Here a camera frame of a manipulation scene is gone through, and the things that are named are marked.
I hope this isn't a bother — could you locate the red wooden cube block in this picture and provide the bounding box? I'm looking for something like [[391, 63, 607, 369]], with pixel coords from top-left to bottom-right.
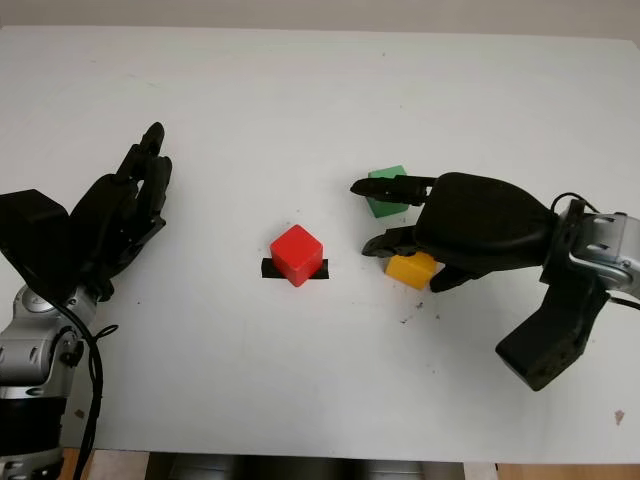
[[269, 224, 323, 289]]

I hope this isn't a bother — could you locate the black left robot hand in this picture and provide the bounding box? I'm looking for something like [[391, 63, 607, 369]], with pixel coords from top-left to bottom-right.
[[69, 121, 174, 301]]

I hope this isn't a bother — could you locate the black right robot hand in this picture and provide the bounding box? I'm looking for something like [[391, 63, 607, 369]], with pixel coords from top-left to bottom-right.
[[348, 172, 559, 294]]

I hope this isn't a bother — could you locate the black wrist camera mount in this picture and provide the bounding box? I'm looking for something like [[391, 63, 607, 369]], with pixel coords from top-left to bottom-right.
[[0, 189, 85, 307], [494, 267, 611, 392]]

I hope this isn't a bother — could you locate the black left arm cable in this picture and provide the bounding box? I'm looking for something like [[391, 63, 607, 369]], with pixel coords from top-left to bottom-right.
[[49, 299, 120, 480]]

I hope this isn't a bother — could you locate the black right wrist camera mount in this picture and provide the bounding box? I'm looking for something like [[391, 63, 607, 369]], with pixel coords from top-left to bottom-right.
[[494, 267, 611, 392]]

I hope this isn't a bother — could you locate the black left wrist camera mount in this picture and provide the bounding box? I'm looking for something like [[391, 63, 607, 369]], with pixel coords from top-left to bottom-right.
[[0, 189, 85, 307]]

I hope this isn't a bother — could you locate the green wooden cube block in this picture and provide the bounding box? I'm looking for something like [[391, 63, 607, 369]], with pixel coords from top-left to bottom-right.
[[367, 164, 410, 220]]

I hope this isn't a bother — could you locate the black tape strip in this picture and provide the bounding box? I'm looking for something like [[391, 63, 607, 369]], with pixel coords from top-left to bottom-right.
[[260, 258, 330, 281]]

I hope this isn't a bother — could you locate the yellow wooden cube block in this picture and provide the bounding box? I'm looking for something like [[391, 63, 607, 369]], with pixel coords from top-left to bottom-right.
[[384, 251, 437, 291]]

